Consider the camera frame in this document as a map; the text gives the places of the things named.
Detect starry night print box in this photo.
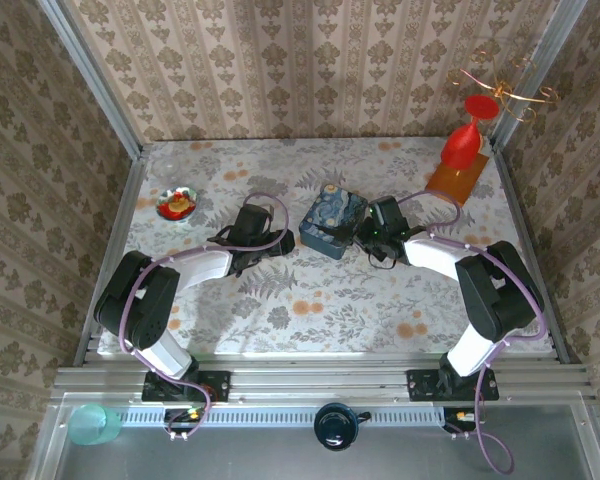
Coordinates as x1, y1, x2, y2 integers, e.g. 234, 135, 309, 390
298, 183, 370, 261

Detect leaf-pattern bowl with blue rim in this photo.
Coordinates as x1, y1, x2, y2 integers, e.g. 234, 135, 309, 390
156, 185, 199, 222

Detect orange square board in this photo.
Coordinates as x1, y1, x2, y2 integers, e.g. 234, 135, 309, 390
424, 151, 491, 207

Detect clear plastic cup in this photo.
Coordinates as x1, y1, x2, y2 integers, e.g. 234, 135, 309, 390
154, 159, 182, 184

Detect red goblet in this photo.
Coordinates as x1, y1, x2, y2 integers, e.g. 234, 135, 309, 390
440, 94, 502, 171

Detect dark blue mug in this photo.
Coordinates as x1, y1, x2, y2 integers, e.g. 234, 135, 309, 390
313, 401, 372, 452

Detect grey metal tray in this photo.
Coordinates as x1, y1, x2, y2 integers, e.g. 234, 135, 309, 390
28, 391, 600, 480

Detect teal plastic cup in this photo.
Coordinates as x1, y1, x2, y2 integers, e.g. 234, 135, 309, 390
68, 403, 123, 448

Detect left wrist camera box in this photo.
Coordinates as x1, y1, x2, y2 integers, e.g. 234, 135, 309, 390
233, 201, 278, 247

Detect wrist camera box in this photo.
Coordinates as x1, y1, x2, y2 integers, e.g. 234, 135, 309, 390
233, 201, 278, 247
369, 196, 407, 234

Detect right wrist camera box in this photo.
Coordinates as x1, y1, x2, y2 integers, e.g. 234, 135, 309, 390
369, 196, 407, 234

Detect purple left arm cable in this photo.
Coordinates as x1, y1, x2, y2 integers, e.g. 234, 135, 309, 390
118, 191, 290, 442

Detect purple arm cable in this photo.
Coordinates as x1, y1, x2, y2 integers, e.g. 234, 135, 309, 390
396, 189, 550, 475
118, 191, 290, 442

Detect aluminium front rail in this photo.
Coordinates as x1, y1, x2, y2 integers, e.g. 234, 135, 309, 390
53, 363, 595, 403

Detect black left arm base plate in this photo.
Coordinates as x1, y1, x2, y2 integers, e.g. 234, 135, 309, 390
141, 368, 232, 404

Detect aluminium table side rail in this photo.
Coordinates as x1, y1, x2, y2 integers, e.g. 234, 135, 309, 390
73, 153, 150, 367
493, 148, 582, 365

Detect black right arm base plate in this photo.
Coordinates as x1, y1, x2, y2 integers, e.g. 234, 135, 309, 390
405, 367, 500, 403

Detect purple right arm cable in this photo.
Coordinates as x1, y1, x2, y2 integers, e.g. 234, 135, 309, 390
396, 189, 550, 475

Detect grey slotted cable duct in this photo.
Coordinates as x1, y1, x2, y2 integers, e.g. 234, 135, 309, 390
113, 406, 447, 427

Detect gold wire ornament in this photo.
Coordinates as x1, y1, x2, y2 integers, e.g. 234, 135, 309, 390
446, 48, 557, 124

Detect aluminium frame post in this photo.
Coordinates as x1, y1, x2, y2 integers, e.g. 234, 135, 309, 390
488, 0, 582, 147
36, 0, 147, 157

